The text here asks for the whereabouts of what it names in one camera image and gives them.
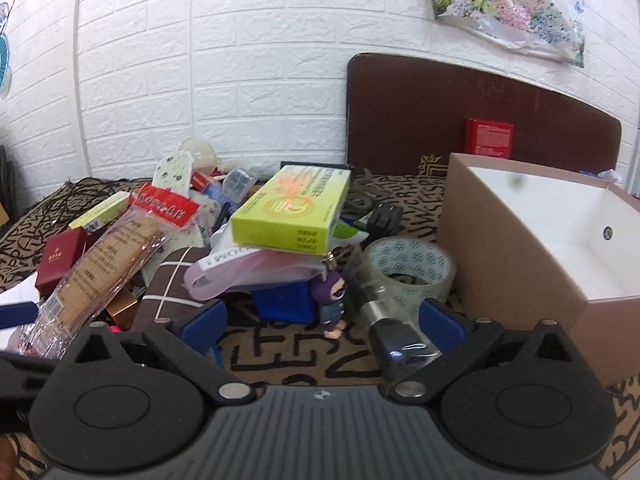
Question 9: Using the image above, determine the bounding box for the dark blue case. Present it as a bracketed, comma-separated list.
[0, 302, 39, 325]

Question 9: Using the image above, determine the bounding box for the floral plastic bag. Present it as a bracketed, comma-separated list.
[429, 0, 586, 69]

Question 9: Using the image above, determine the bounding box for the bright red box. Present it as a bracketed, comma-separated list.
[463, 117, 515, 160]

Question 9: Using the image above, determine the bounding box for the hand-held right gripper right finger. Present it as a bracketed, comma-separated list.
[389, 297, 584, 405]

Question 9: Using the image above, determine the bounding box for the red and blue packet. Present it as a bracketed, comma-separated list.
[191, 171, 224, 202]

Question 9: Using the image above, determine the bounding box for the purple figure keychain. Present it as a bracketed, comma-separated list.
[310, 254, 349, 339]

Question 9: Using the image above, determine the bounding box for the small yellow-green box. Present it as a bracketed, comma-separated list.
[68, 191, 131, 231]

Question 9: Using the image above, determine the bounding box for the clear plastic funnel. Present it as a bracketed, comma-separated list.
[177, 137, 222, 172]

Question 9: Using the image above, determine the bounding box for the white and green packet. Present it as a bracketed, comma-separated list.
[333, 219, 369, 247]

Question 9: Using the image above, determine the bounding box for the cracker packet with red label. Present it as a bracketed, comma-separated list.
[19, 182, 199, 360]

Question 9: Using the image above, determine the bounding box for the blue box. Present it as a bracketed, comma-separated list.
[251, 280, 317, 327]

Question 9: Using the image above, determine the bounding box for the black cylinder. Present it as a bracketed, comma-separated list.
[359, 284, 445, 382]

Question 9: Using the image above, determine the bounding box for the pinkish brown cardboard box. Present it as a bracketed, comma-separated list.
[437, 152, 640, 387]

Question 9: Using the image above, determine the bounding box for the small clear plastic container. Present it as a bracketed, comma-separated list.
[222, 167, 259, 199]

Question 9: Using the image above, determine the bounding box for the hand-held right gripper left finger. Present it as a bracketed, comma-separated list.
[60, 299, 255, 405]

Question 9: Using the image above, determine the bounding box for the grey strap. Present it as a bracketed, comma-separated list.
[344, 172, 382, 217]

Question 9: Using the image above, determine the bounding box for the dark red box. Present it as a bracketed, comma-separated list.
[34, 229, 85, 292]

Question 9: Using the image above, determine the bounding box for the dark brown wooden board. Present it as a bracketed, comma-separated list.
[346, 52, 623, 177]

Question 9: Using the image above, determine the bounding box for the gold box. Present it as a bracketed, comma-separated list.
[106, 289, 139, 329]

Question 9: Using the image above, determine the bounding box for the pink and white plastic bag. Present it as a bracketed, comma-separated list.
[183, 230, 327, 302]

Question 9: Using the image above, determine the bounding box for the blue wall decoration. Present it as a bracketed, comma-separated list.
[0, 2, 14, 97]

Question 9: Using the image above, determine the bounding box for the white patterned insole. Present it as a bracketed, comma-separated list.
[151, 150, 195, 197]

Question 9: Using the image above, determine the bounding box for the brown checked pouch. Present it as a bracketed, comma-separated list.
[130, 247, 212, 332]

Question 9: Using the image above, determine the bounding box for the clear tape roll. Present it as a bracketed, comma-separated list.
[356, 236, 457, 307]

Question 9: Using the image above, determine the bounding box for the black clip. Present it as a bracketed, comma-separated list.
[356, 203, 402, 234]

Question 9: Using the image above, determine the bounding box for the letter print blanket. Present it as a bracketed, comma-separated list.
[0, 172, 640, 480]

